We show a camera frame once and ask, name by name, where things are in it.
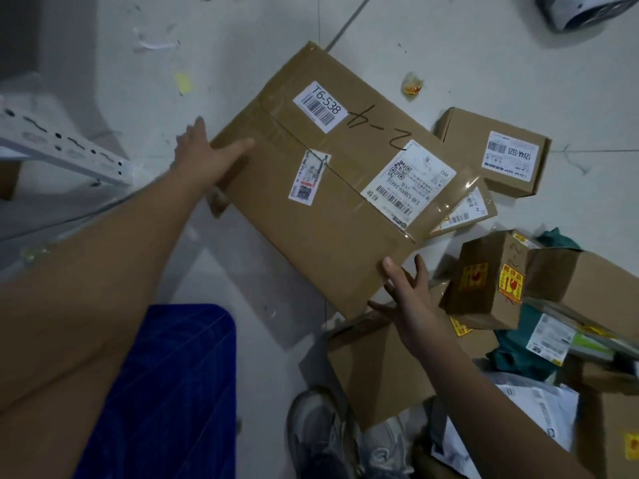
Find person's left hand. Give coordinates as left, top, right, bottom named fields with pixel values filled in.
left=172, top=116, right=256, bottom=195

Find person's right hand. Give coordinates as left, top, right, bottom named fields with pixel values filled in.
left=367, top=253, right=453, bottom=356

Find pile of small parcels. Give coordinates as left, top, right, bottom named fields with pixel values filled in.
left=429, top=106, right=639, bottom=479

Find small brown box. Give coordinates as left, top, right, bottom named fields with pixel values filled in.
left=327, top=311, right=450, bottom=430

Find large cardboard box three labels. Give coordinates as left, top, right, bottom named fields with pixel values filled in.
left=207, top=41, right=485, bottom=320

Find blue plastic crate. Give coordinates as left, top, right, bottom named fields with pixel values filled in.
left=72, top=303, right=238, bottom=479

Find person's left forearm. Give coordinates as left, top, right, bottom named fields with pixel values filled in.
left=0, top=159, right=220, bottom=479

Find person's right forearm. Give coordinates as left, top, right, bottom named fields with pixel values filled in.
left=414, top=329, right=595, bottom=479

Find person's right grey shoe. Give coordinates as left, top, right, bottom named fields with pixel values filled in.
left=359, top=416, right=415, bottom=479

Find person's grey shoe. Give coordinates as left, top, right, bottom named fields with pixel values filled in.
left=285, top=389, right=360, bottom=479
left=359, top=416, right=415, bottom=479

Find person's left grey shoe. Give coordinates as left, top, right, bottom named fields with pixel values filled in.
left=285, top=389, right=360, bottom=479

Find white metal shelf rack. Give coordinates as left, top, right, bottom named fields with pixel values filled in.
left=0, top=94, right=133, bottom=188

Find heap of torn brown cartons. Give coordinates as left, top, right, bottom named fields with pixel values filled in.
left=0, top=160, right=21, bottom=201

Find crumpled yellow wrapper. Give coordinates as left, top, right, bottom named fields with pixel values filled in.
left=401, top=72, right=424, bottom=99

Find white grey device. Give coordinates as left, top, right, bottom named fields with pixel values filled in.
left=536, top=0, right=639, bottom=33

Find grey floor cable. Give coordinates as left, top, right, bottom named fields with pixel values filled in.
left=325, top=0, right=375, bottom=52

